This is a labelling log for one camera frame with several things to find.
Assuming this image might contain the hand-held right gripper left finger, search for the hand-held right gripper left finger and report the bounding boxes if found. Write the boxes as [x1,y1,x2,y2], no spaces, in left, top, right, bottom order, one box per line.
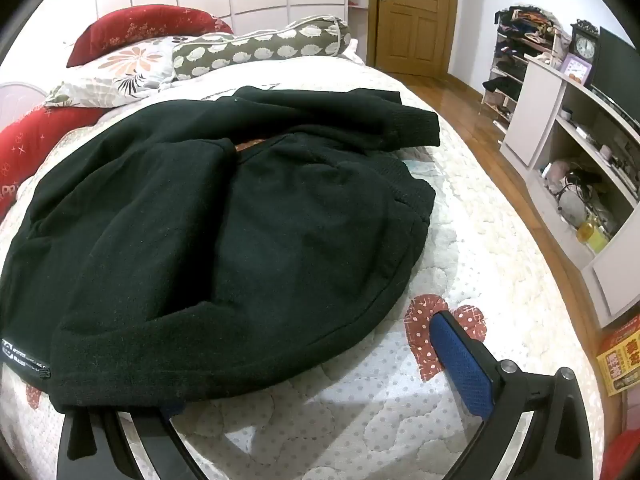
[57,401,202,480]

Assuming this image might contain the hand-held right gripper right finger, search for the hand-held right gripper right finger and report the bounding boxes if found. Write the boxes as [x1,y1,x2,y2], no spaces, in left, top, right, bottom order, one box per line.
[430,310,597,480]

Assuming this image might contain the black pants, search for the black pants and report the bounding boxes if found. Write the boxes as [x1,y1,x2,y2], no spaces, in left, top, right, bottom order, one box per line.
[0,85,441,416]

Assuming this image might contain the white quilt with heart patches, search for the white quilt with heart patches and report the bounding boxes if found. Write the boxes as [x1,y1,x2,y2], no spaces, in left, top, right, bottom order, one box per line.
[0,52,608,480]

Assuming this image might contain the yellow and red box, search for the yellow and red box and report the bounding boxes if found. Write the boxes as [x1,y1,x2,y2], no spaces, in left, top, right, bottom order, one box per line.
[596,316,640,399]

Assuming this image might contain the red cloth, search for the red cloth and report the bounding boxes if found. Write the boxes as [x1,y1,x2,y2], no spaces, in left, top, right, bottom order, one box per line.
[599,429,640,480]

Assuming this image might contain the yellow bottle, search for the yellow bottle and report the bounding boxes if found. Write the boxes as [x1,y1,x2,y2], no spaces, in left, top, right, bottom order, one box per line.
[575,214,612,254]

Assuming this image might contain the white round appliance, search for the white round appliance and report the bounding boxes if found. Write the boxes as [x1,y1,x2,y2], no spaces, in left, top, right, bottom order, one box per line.
[556,189,589,227]

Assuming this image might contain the white shelf cabinet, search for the white shelf cabinet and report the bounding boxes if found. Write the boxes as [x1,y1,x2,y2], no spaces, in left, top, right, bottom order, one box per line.
[501,54,640,317]

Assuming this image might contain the shoe rack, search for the shoe rack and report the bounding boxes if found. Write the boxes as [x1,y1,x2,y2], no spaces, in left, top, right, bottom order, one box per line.
[481,5,574,136]

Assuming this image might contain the red pillow with star print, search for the red pillow with star print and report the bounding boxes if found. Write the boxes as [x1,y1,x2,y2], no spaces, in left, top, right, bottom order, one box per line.
[0,105,107,222]

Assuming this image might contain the purple clock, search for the purple clock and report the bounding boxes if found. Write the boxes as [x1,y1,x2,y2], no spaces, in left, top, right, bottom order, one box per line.
[564,57,594,84]

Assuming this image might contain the black television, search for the black television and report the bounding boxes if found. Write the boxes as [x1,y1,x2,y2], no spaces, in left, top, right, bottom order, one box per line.
[590,26,640,127]

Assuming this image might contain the black mantel clock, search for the black mantel clock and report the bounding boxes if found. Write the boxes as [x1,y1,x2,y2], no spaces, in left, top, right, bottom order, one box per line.
[570,19,600,62]

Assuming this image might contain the wooden door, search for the wooden door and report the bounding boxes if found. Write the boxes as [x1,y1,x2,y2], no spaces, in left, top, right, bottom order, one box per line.
[367,0,461,79]

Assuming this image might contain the pale round object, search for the pale round object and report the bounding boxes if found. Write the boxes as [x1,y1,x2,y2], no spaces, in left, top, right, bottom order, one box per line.
[0,81,47,112]

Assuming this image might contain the white floral pillow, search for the white floral pillow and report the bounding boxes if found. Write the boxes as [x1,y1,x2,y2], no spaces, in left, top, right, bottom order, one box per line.
[44,36,181,109]

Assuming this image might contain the green bolster with white print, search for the green bolster with white print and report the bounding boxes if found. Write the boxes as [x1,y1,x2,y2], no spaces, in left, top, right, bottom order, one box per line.
[172,17,352,81]

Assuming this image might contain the red pillow with floral print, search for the red pillow with floral print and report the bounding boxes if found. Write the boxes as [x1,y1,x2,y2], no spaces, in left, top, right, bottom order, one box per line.
[66,5,234,68]

